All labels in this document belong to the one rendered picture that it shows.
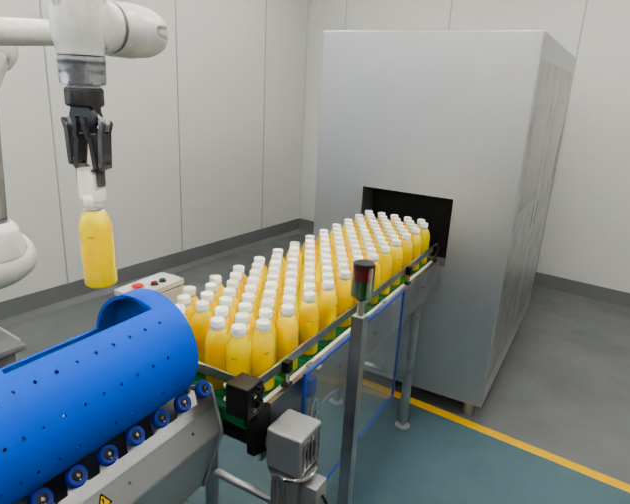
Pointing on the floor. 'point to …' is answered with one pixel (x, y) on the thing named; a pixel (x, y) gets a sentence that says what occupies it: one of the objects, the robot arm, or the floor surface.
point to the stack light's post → (352, 407)
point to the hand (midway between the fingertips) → (91, 185)
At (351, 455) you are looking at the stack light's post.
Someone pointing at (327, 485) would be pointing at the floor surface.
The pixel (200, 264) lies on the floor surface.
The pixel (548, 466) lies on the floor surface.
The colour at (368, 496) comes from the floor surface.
